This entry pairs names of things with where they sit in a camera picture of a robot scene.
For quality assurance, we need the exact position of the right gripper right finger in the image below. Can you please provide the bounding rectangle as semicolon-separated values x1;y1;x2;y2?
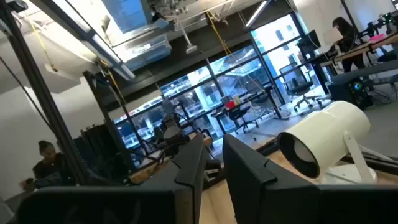
222;134;318;224

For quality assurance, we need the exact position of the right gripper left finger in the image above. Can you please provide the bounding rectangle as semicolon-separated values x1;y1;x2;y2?
139;134;206;224

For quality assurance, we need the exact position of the black office chair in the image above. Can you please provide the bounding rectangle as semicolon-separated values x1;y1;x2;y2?
279;63;325;113
228;102;261;134

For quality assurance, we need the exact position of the black desk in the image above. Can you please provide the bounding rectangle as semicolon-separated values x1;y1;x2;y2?
210;84;290;135

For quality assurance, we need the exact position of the clear plastic storage bin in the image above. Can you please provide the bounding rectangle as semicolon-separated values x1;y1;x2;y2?
112;33;174;72

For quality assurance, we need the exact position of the person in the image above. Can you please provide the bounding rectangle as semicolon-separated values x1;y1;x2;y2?
331;16;367;73
19;140;76;192

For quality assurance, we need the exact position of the computer tower with coloured lights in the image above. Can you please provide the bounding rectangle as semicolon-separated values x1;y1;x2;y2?
328;77;374;110

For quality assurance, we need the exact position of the long ceiling light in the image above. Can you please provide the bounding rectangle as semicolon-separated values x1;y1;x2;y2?
51;0;136;81

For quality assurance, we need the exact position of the black computer monitor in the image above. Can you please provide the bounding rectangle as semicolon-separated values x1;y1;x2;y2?
297;29;322;60

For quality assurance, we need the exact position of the wooden workbench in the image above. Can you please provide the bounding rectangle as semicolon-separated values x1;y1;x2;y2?
310;30;398;96

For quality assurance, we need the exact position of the short ceiling light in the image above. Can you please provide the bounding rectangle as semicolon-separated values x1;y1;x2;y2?
244;0;271;29

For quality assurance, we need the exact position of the yellow hanging cable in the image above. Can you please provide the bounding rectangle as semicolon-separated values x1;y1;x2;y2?
206;11;233;56

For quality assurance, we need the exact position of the black upright frame post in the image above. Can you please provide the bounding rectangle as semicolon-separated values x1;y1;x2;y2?
0;0;91;187

